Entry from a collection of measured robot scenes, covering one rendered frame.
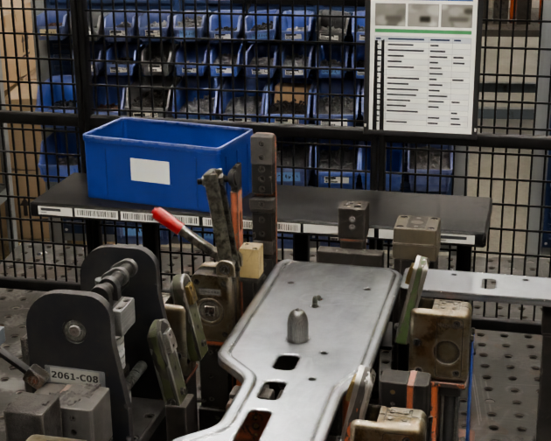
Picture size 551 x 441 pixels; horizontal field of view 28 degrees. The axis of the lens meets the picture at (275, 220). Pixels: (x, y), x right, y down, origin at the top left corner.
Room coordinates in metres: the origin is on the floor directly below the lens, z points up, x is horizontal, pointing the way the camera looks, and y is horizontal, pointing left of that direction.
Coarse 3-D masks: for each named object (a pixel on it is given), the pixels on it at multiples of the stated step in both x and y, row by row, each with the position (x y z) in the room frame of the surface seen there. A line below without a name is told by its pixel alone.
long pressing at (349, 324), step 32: (288, 288) 1.69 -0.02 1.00; (320, 288) 1.69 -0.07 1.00; (352, 288) 1.69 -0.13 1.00; (384, 288) 1.69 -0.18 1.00; (256, 320) 1.56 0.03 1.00; (320, 320) 1.56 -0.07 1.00; (352, 320) 1.56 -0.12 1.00; (384, 320) 1.56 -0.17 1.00; (224, 352) 1.44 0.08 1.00; (256, 352) 1.45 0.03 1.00; (288, 352) 1.45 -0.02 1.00; (320, 352) 1.45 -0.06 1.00; (352, 352) 1.44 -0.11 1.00; (256, 384) 1.35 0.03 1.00; (288, 384) 1.35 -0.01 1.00; (320, 384) 1.34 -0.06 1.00; (224, 416) 1.25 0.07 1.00; (288, 416) 1.26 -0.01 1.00; (320, 416) 1.26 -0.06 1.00
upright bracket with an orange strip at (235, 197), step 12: (240, 168) 1.75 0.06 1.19; (240, 180) 1.75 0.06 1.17; (240, 192) 1.75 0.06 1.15; (240, 204) 1.75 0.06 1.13; (240, 216) 1.75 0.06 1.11; (240, 228) 1.75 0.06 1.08; (240, 240) 1.74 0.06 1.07; (240, 288) 1.74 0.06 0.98; (240, 300) 1.73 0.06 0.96; (240, 312) 1.73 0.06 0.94; (240, 384) 1.73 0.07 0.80
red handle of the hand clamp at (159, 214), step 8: (160, 208) 1.67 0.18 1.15; (152, 216) 1.67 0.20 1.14; (160, 216) 1.66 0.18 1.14; (168, 216) 1.66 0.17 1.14; (168, 224) 1.66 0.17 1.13; (176, 224) 1.66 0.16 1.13; (184, 224) 1.66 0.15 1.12; (176, 232) 1.66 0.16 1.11; (184, 232) 1.66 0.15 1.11; (192, 232) 1.66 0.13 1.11; (192, 240) 1.65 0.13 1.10; (200, 240) 1.65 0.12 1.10; (200, 248) 1.65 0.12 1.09; (208, 248) 1.65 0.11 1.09; (216, 248) 1.65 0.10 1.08; (216, 256) 1.64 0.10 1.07
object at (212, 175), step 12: (204, 180) 1.64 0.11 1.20; (216, 180) 1.63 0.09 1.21; (228, 180) 1.64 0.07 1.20; (216, 192) 1.63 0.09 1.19; (216, 204) 1.63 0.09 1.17; (228, 204) 1.66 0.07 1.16; (216, 216) 1.63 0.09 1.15; (228, 216) 1.66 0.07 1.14; (216, 228) 1.63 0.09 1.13; (228, 228) 1.66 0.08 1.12; (216, 240) 1.63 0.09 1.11; (228, 240) 1.63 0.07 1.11; (228, 252) 1.63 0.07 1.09
